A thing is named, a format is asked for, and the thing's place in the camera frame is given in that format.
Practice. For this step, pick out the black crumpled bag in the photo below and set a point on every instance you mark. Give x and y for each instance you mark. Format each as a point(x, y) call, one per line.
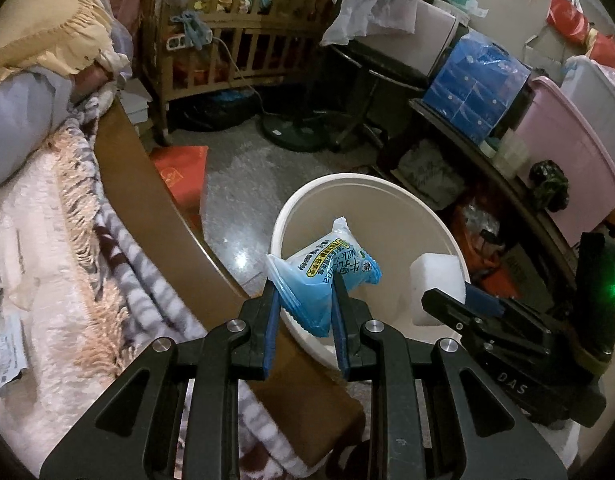
point(549, 186)

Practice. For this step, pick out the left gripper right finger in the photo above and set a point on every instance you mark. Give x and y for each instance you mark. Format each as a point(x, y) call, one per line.
point(435, 413)

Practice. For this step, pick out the striped fleece blanket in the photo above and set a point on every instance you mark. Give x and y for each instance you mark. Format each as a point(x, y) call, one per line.
point(150, 307)

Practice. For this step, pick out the yellow frilled pillow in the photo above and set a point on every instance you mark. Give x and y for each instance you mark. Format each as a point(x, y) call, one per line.
point(63, 36)

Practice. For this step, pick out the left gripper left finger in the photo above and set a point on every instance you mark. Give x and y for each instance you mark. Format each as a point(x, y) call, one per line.
point(174, 403)

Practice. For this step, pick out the grey blanket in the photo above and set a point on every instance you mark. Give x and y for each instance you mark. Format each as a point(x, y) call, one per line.
point(33, 104)

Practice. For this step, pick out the cream trash bin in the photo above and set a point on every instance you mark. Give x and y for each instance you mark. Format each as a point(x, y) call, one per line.
point(393, 225)

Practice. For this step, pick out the blue tissue pack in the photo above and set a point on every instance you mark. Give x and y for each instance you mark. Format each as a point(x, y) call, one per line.
point(476, 85)

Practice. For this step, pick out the white foam block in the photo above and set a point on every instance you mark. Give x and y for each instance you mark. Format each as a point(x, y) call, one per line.
point(435, 271)

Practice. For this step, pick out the wooden baby crib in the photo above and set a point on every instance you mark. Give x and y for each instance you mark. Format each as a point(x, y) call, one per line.
point(191, 47)

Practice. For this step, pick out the white storage bin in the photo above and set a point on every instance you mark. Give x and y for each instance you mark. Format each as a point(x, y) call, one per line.
point(591, 88)

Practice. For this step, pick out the black fan base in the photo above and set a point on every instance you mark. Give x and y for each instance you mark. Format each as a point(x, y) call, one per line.
point(303, 133)

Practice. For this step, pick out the red gift box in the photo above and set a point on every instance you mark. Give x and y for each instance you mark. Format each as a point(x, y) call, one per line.
point(183, 169)

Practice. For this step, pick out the pink storage bin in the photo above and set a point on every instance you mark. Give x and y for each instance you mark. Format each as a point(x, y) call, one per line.
point(552, 128)

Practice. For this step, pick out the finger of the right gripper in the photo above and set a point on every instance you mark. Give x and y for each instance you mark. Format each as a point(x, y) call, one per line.
point(451, 312)
point(485, 297)

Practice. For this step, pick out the wooden bed frame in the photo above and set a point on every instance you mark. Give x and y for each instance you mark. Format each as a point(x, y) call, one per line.
point(313, 411)

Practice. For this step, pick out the blue snack wrapper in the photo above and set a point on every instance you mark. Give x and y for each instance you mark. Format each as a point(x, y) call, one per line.
point(304, 280)

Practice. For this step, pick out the red hanging bag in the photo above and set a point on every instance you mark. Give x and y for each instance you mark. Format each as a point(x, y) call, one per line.
point(571, 23)

